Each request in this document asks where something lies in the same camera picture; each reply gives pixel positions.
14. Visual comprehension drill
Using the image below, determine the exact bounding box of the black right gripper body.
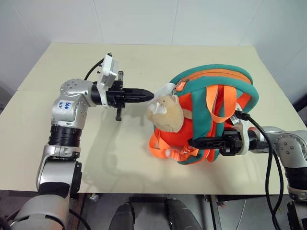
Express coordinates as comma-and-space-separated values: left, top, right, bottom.
219, 129, 245, 157

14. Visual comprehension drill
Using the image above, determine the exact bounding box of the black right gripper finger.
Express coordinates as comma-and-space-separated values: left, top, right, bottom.
188, 136, 226, 145
188, 142, 226, 150

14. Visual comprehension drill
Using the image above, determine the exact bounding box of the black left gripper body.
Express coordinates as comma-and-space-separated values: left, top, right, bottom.
105, 70, 127, 121

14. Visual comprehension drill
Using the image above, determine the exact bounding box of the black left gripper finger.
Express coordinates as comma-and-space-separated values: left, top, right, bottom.
123, 88, 154, 97
123, 95, 154, 104

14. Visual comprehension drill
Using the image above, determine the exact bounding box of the orange and teal backpack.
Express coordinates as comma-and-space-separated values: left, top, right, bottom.
148, 64, 260, 166

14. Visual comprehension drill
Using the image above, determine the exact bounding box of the beige plush toy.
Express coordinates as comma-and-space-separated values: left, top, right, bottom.
146, 94, 194, 134

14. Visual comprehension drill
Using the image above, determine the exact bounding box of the black metal table leg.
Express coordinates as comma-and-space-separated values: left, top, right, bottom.
203, 194, 222, 230

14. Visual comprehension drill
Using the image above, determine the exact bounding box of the dark rounded shape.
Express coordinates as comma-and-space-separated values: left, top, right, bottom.
114, 203, 136, 230
166, 198, 202, 230

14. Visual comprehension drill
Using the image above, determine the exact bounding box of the black object beside table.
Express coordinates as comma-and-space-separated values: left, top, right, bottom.
292, 93, 307, 114

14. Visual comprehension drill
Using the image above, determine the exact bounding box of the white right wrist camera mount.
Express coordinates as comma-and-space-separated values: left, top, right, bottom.
229, 115, 251, 156

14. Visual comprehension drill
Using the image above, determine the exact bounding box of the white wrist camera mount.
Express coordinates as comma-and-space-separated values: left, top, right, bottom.
229, 115, 251, 156
96, 53, 120, 106

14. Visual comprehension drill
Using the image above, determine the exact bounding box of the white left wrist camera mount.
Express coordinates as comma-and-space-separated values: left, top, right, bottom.
96, 53, 120, 106

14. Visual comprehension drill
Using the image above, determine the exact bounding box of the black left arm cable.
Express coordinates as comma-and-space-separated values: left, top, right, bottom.
69, 60, 103, 230

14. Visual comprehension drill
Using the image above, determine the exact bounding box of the thin white wire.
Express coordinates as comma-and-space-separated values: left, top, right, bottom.
235, 197, 247, 230

